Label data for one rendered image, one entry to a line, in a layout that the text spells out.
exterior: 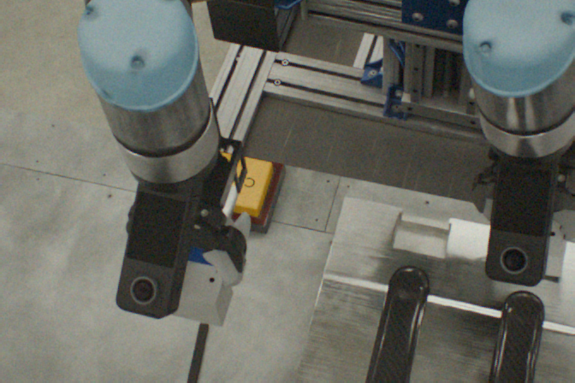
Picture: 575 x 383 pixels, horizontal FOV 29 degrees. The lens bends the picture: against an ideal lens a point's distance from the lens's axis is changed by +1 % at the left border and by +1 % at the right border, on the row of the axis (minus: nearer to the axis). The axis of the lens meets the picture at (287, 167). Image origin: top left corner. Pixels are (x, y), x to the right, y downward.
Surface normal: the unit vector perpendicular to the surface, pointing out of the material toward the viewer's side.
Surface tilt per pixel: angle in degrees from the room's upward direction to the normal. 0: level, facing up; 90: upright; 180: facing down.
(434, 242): 0
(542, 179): 39
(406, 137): 0
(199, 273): 1
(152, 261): 32
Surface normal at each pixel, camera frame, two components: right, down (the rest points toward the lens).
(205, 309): -0.26, 0.84
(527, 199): -0.36, 0.11
